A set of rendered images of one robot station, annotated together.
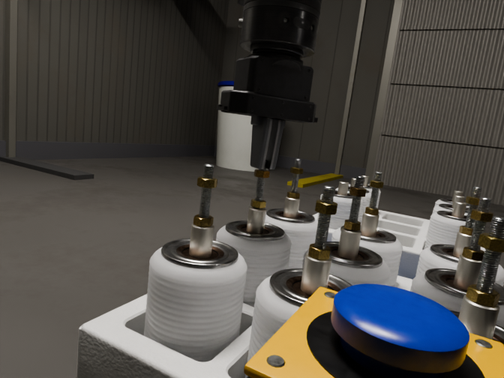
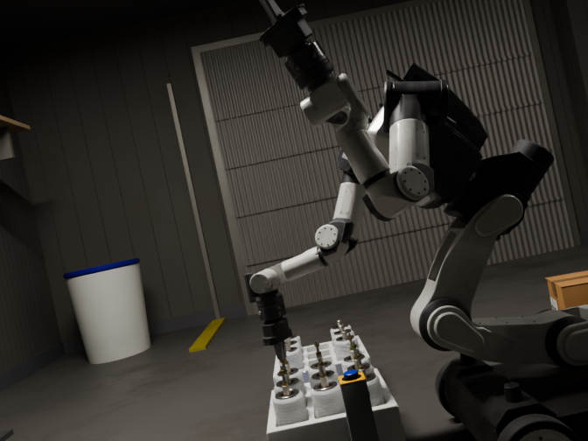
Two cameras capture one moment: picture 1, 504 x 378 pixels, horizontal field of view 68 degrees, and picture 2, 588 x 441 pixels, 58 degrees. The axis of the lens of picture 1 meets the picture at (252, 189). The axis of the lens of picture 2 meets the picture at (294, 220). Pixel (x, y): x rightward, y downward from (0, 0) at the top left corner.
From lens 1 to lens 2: 1.38 m
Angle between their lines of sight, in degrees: 29
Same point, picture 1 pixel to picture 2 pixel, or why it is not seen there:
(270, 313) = (320, 395)
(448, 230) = (344, 346)
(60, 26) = not seen: outside the picture
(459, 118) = (304, 231)
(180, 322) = (296, 414)
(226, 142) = (99, 335)
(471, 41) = (288, 166)
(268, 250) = (298, 386)
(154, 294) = (283, 410)
